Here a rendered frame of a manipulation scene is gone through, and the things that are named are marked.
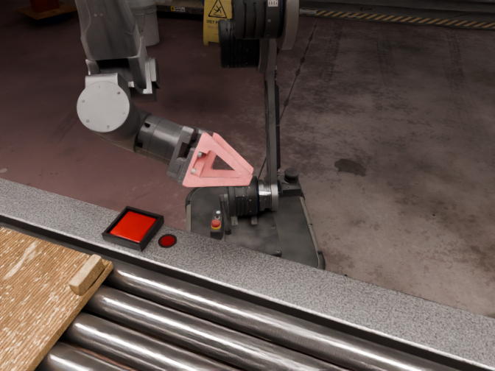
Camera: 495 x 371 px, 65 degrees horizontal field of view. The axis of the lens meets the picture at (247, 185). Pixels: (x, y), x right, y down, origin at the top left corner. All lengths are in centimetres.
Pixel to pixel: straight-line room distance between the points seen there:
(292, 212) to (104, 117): 134
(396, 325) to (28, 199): 68
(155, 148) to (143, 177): 184
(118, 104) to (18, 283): 34
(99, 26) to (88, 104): 10
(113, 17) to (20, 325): 42
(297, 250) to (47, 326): 111
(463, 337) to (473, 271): 142
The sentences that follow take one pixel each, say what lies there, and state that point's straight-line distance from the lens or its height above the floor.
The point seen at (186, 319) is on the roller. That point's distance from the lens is 59.
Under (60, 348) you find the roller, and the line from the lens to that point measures 62.
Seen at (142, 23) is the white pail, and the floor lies 22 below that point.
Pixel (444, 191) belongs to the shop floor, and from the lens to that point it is 244.
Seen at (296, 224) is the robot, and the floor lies 24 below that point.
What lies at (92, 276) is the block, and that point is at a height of 95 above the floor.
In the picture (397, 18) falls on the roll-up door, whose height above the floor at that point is 5.
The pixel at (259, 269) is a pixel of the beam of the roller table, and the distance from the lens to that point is 64.
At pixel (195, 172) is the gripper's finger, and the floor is 113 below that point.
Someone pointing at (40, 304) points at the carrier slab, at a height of 94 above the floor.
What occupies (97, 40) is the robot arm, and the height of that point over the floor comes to 125.
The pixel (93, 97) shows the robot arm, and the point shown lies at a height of 122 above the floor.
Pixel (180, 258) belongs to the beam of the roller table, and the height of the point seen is 91.
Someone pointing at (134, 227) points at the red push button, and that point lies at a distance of 71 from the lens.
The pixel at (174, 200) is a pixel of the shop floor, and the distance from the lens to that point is 216.
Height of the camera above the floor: 142
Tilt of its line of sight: 40 degrees down
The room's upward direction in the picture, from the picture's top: straight up
